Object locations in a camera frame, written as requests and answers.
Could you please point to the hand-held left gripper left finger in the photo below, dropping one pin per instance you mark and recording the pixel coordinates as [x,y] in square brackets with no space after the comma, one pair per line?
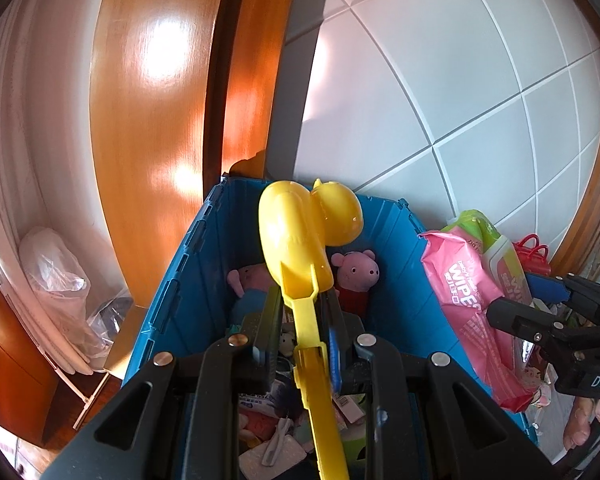
[265,320]

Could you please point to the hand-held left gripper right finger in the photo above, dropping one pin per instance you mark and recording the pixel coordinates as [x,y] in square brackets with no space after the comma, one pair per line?
[335,360]

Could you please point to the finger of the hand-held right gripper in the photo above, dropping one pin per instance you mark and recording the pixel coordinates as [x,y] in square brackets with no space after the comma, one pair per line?
[515,317]
[545,287]

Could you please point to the pink pig plush blue shirt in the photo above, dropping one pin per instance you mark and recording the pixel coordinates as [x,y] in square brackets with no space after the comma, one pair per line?
[250,277]

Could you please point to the pink wet wipes pack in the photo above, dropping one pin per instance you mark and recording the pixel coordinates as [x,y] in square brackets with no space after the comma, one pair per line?
[460,285]

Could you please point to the blue plastic storage crate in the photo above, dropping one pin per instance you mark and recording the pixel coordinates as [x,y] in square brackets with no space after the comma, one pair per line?
[200,280]

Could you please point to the yellow plastic clamp toy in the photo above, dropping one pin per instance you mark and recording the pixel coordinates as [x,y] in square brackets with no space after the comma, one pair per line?
[290,240]

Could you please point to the pink pig plush red dress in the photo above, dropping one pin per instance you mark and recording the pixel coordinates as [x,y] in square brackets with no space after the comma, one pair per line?
[355,270]

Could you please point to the person's right hand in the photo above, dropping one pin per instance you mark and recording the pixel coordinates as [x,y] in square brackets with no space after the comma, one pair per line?
[585,425]

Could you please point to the small spotted plush toy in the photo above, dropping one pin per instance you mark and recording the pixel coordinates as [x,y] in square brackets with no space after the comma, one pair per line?
[286,344]

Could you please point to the red toy suitcase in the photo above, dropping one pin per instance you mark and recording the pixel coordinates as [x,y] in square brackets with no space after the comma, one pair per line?
[532,257]

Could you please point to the pink and white packet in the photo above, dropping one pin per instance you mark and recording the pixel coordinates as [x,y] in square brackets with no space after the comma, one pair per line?
[255,402]

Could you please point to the green plush black legs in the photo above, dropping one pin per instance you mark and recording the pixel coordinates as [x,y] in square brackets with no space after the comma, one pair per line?
[355,447]

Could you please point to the clear plastic bag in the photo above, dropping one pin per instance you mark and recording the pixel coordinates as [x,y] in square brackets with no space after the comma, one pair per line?
[105,320]

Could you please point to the white plastic bag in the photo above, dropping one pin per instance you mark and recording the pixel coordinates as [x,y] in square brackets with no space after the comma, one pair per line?
[55,280]

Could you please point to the wooden cabinet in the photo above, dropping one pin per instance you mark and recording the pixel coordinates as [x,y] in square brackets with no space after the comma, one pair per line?
[10,360]

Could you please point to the white curtain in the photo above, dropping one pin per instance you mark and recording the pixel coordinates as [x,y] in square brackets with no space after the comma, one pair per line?
[30,135]

